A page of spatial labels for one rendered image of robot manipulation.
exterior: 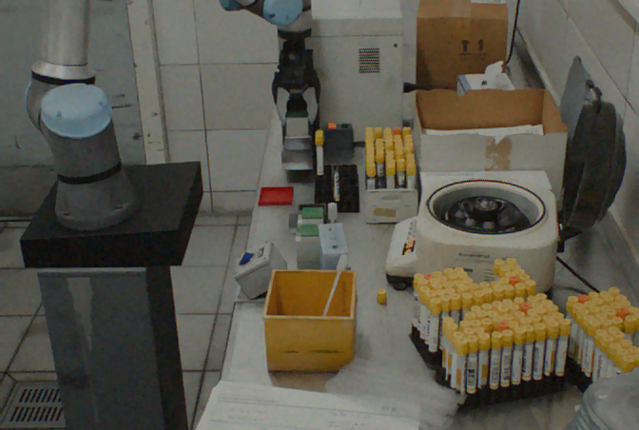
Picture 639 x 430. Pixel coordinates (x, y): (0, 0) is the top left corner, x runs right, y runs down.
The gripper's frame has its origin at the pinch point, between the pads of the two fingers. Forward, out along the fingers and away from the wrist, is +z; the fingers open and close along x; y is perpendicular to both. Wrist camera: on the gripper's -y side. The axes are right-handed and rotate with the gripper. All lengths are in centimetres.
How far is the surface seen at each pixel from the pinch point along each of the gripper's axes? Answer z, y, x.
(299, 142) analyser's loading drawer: 3.8, -2.4, -0.3
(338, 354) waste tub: 6, -75, -10
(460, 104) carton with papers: -1.9, 3.9, -35.2
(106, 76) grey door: 38, 135, 77
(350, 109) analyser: 1.1, 9.1, -11.4
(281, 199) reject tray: 9.4, -18.2, 2.6
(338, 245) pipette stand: 0, -54, -9
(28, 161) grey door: 71, 135, 111
